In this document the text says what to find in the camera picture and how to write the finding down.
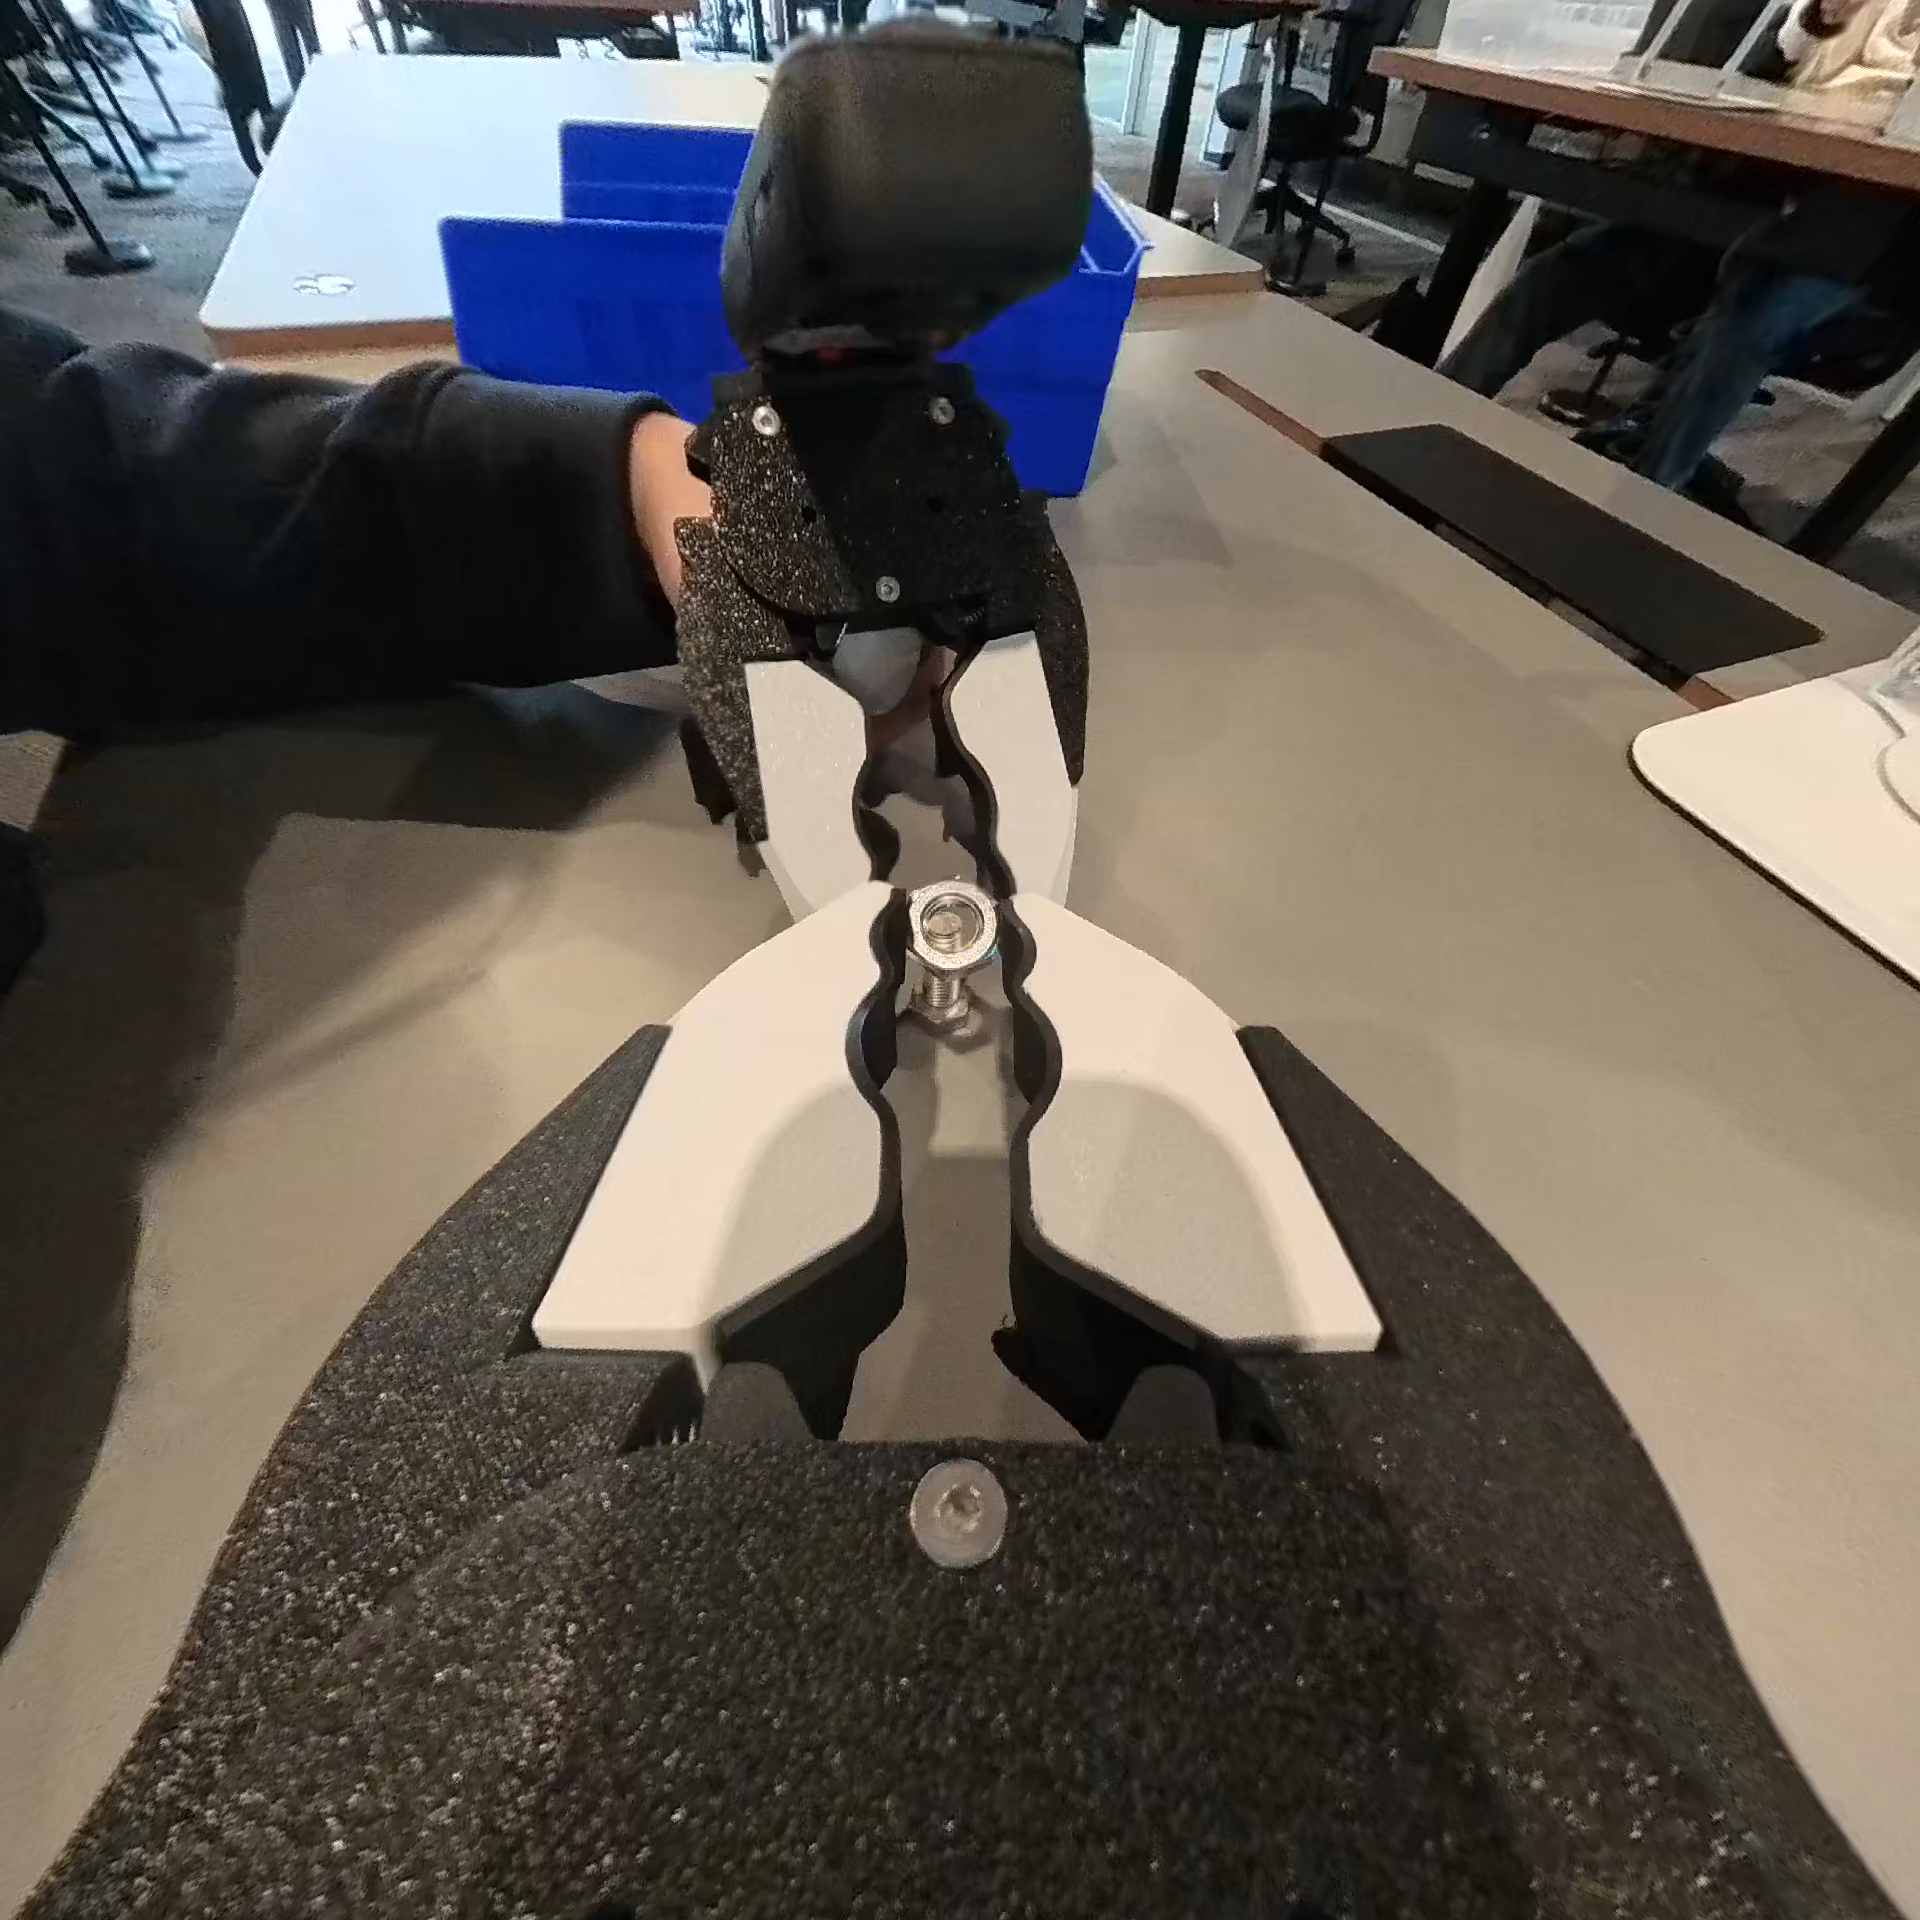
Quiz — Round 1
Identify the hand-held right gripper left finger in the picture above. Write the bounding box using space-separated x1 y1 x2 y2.
528 882 916 1391

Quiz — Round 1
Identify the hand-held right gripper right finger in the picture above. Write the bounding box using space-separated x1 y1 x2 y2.
993 888 1385 1391

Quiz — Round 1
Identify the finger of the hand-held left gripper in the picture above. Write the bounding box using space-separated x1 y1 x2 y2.
743 656 903 922
932 634 1082 905

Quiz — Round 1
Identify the silver hex nut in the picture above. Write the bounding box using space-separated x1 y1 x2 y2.
896 882 1004 973

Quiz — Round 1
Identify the person's left forearm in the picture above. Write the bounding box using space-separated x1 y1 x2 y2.
0 305 682 746

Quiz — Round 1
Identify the person's left hand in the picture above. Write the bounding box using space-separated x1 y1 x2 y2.
626 405 701 608

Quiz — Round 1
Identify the blue plastic bin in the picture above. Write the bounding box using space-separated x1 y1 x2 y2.
560 120 760 232
439 188 1152 500

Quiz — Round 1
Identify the black office chair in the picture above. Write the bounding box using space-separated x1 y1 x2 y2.
1212 0 1424 298

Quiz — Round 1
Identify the black mat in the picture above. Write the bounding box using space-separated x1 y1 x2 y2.
1328 424 1825 684

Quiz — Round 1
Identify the white tray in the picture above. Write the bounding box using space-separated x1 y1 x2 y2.
1631 668 1920 986

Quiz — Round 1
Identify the person's dark jacket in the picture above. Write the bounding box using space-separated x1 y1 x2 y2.
0 816 55 1009

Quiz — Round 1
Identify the black floor stand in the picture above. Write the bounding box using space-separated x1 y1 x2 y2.
0 47 160 280
60 0 189 201

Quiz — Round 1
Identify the clear glass container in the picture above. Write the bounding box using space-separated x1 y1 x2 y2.
1874 632 1920 819

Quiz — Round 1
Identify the wooden desk with black legs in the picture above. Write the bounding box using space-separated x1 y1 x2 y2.
1368 47 1920 564

